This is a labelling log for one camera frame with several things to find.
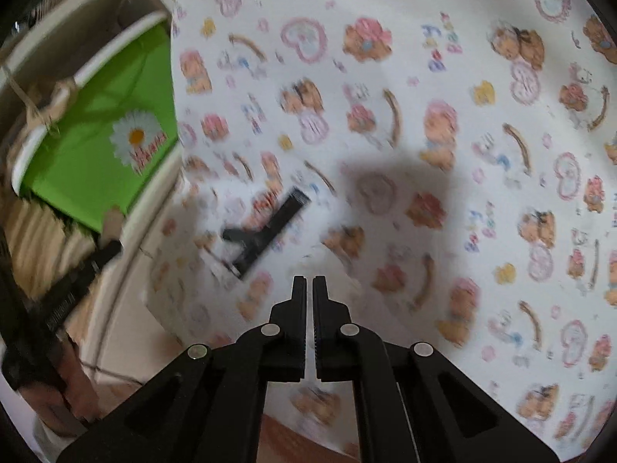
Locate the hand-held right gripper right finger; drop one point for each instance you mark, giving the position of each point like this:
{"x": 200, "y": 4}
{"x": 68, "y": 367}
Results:
{"x": 322, "y": 308}

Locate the green plastic bin white rim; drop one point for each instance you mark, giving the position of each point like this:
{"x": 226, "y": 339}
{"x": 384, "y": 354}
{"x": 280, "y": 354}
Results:
{"x": 96, "y": 178}

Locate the stack of old books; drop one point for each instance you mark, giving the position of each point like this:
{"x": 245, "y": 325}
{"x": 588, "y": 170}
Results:
{"x": 38, "y": 236}

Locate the bear printed blanket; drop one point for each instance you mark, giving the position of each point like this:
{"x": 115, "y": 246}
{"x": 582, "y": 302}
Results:
{"x": 385, "y": 106}

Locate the person's left hand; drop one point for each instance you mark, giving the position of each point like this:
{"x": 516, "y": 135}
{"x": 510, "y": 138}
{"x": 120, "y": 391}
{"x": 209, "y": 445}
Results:
{"x": 79, "y": 386}

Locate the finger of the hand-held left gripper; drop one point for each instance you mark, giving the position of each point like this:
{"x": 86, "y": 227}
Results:
{"x": 96, "y": 263}

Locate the white shelf cabinet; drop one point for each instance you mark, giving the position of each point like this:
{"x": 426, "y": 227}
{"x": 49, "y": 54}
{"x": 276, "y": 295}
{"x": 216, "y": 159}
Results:
{"x": 130, "y": 289}

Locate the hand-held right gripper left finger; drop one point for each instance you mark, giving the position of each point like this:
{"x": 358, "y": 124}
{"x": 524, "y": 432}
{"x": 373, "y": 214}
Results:
{"x": 299, "y": 308}

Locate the black plastic bracket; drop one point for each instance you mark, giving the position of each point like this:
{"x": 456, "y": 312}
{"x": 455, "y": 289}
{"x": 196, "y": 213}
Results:
{"x": 270, "y": 231}

